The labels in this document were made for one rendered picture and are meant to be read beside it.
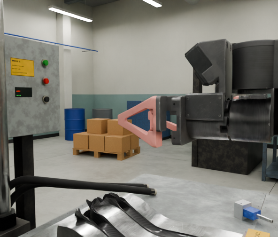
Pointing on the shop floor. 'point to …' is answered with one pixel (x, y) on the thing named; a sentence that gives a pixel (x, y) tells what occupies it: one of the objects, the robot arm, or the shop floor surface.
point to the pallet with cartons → (106, 139)
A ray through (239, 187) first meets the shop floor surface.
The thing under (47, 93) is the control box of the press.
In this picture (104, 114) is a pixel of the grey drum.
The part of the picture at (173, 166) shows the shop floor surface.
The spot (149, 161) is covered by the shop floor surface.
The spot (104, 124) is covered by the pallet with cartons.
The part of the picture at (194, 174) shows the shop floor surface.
